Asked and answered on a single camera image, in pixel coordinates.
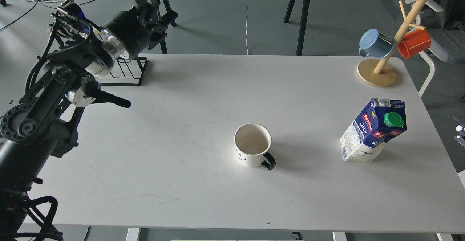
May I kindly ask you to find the white smiley mug black handle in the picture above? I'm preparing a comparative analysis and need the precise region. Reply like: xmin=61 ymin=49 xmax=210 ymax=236
xmin=234 ymin=124 xmax=276 ymax=171

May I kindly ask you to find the white chair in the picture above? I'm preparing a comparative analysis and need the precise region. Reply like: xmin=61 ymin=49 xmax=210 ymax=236
xmin=405 ymin=0 xmax=465 ymax=96

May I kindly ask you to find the orange enamel mug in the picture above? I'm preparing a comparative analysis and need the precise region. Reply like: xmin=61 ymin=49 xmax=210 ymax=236
xmin=397 ymin=29 xmax=432 ymax=59

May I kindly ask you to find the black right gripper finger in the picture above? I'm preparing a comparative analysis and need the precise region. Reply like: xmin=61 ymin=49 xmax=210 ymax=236
xmin=452 ymin=116 xmax=465 ymax=147

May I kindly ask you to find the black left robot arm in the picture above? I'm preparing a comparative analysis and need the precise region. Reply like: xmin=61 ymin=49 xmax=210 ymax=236
xmin=1 ymin=0 xmax=178 ymax=241

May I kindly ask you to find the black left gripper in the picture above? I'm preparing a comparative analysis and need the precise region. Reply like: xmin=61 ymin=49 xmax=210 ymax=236
xmin=100 ymin=0 xmax=179 ymax=60

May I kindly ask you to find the blue white milk carton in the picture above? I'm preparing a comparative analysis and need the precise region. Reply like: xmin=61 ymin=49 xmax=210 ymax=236
xmin=339 ymin=98 xmax=407 ymax=162

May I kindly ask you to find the blue enamel mug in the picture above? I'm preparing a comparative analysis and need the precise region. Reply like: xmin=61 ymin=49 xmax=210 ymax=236
xmin=358 ymin=29 xmax=396 ymax=60

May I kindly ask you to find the wooden mug tree stand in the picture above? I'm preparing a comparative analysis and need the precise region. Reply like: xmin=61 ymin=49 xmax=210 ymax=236
xmin=357 ymin=0 xmax=431 ymax=87

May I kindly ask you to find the white ribbed mug front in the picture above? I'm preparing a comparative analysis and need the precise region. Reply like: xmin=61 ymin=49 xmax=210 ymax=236
xmin=88 ymin=59 xmax=114 ymax=78

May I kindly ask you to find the black wire mug rack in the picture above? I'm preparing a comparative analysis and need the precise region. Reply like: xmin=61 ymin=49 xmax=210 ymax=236
xmin=96 ymin=56 xmax=148 ymax=87

